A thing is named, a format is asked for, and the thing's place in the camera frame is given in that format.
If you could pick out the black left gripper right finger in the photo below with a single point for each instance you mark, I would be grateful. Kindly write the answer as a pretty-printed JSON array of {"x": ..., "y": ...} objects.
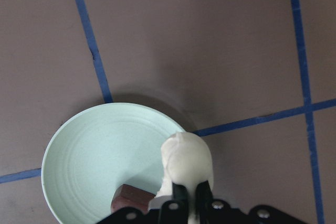
[{"x": 203, "y": 192}]

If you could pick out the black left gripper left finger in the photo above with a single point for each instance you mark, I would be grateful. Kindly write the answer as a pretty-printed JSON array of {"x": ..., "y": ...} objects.
[{"x": 179, "y": 193}]

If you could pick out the white steamed bun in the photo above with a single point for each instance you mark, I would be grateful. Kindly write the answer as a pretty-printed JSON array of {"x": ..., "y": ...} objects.
[{"x": 187, "y": 161}]

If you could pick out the brown chocolate bun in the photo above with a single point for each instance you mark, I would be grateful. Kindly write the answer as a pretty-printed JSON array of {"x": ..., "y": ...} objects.
[{"x": 129, "y": 196}]

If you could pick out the light green round plate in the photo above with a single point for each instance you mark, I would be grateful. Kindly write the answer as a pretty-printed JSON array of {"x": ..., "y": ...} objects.
[{"x": 98, "y": 150}]

